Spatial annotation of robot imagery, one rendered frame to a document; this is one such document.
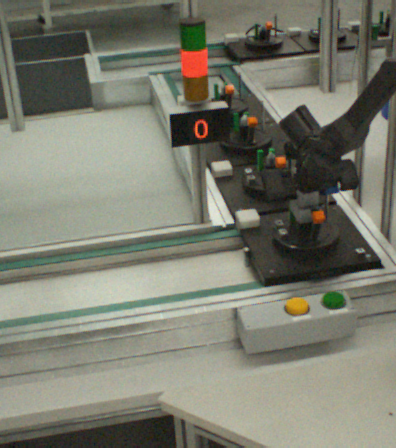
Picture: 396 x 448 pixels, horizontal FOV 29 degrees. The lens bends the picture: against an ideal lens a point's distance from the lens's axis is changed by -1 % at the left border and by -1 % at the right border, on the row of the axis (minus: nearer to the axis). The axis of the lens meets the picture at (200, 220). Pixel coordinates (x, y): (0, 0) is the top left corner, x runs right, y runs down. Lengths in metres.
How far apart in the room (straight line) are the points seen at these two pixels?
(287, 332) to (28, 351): 0.47
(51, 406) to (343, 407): 0.51
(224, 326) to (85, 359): 0.26
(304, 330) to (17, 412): 0.53
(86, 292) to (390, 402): 0.63
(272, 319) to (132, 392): 0.28
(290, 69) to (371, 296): 1.37
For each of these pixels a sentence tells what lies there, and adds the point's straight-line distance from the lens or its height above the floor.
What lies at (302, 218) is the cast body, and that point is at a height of 1.04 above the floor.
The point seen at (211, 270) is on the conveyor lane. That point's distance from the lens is 1.59.
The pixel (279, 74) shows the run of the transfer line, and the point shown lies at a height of 0.91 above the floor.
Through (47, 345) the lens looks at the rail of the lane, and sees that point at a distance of 1.40.
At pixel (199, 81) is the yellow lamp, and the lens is 1.49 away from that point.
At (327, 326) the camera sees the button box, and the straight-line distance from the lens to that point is 1.40.
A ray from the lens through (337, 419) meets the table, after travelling 1.34.
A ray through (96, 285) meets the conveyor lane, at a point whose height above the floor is 0.92.
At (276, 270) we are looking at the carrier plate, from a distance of 1.49.
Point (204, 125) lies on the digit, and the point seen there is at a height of 1.21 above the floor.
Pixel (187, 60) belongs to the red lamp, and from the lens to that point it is 1.48.
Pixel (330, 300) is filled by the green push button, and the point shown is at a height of 0.97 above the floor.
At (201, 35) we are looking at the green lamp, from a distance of 1.46.
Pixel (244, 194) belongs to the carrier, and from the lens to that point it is 1.76.
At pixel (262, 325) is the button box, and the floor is 0.96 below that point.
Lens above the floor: 1.79
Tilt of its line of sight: 30 degrees down
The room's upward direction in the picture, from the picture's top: 3 degrees counter-clockwise
